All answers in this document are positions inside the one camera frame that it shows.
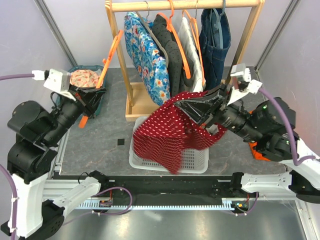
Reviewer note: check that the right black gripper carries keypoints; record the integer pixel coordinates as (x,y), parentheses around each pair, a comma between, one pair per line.
(203,108)

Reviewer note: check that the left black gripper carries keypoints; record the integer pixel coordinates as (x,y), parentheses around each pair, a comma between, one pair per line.
(89,98)

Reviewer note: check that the red polka dot skirt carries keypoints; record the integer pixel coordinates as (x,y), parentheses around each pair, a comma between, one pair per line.
(168,131)

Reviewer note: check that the orange hanger of skirt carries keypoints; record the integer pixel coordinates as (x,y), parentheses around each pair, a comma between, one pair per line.
(106,61)

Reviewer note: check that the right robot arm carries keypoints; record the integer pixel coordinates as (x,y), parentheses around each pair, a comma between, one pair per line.
(271,128)

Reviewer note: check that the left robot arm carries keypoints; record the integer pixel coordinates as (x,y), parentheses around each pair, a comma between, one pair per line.
(38,133)

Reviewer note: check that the blue-grey hanger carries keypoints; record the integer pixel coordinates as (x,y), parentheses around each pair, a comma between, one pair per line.
(217,33)

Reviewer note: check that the orange hanger of white garment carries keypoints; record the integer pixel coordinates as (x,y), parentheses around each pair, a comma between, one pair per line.
(195,34)

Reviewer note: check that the orange hanger of grey garment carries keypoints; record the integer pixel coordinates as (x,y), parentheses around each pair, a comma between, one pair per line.
(171,29)

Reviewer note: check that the teal plastic bin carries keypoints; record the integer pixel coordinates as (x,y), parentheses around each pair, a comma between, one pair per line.
(63,101)

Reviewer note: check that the pink floral cloth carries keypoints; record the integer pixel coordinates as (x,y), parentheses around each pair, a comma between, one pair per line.
(85,78)

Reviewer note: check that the dark grey dotted garment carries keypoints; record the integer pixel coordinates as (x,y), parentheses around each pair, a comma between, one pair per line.
(177,76)

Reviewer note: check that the wooden clothes rack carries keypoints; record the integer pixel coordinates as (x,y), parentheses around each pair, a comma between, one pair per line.
(138,103)

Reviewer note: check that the white plastic basket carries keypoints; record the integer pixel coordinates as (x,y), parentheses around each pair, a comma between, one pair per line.
(193,161)

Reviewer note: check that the small black square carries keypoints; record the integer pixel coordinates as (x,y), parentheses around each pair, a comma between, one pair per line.
(121,142)

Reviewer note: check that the blue denim jeans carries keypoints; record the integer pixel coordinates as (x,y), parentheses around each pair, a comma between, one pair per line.
(213,58)

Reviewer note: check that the blue floral garment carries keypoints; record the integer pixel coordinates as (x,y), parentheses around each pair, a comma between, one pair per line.
(146,58)

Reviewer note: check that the orange folded cloth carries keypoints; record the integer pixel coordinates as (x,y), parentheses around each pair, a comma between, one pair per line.
(256,155)

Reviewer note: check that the white garment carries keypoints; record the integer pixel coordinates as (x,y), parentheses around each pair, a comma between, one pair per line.
(186,38)

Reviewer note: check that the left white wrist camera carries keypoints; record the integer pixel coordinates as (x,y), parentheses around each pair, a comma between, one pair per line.
(57,81)

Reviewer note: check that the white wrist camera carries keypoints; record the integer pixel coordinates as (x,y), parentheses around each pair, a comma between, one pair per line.
(243,82)
(57,81)

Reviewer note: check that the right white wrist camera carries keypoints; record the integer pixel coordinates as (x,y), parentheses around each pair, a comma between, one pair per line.
(243,82)

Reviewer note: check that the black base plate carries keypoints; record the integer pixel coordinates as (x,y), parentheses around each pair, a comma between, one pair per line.
(171,190)

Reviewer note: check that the white slotted cable duct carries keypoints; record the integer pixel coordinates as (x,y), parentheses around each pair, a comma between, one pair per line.
(226,205)

